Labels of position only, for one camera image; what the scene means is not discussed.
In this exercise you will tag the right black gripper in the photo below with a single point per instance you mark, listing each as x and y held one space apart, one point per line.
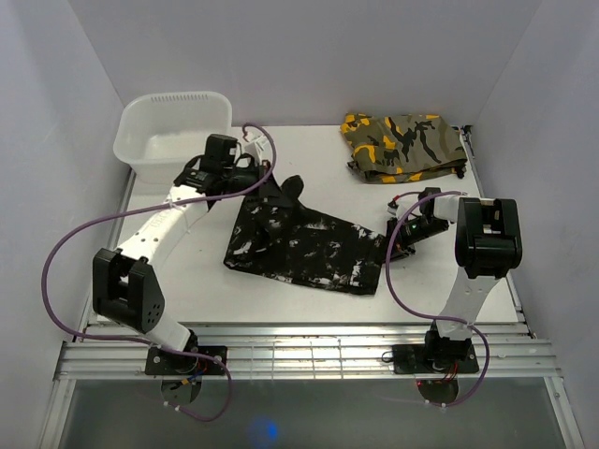
401 248

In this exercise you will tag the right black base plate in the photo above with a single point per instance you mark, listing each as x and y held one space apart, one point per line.
416 359

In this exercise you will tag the aluminium frame rail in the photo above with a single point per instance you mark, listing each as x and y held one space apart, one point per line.
309 353

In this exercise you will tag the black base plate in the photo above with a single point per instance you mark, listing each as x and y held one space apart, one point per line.
416 359
162 363

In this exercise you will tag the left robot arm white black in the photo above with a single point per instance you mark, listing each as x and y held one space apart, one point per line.
126 289

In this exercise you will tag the folded camouflage trousers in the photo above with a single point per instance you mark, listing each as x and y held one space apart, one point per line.
402 148

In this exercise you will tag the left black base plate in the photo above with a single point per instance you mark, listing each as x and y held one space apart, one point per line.
162 363

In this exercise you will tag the black white tie-dye trousers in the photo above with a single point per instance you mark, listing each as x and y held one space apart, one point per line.
305 247

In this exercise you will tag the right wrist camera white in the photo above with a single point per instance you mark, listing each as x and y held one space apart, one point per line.
397 207

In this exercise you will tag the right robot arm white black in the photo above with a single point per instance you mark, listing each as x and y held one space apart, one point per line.
487 246

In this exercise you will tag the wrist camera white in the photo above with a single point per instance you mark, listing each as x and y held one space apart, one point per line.
255 144
397 207

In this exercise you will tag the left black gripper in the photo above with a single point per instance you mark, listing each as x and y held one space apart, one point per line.
270 193

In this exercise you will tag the white plastic basin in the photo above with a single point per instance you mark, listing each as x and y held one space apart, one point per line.
159 133

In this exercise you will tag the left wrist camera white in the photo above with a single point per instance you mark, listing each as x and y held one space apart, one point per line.
255 144

